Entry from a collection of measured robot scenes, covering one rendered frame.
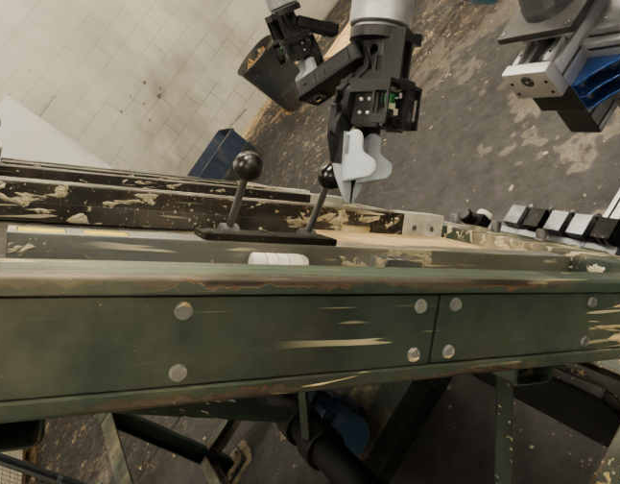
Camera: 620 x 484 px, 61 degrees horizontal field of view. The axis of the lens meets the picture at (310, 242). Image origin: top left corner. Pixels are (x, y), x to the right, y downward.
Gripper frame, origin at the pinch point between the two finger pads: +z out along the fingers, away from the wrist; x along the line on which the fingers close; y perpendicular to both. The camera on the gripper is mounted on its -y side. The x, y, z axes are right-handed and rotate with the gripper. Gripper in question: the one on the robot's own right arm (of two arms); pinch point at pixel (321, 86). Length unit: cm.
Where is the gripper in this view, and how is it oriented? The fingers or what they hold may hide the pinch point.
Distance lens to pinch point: 137.3
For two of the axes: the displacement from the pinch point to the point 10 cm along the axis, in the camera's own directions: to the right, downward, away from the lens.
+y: -8.2, 4.8, -3.1
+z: 3.6, 8.5, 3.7
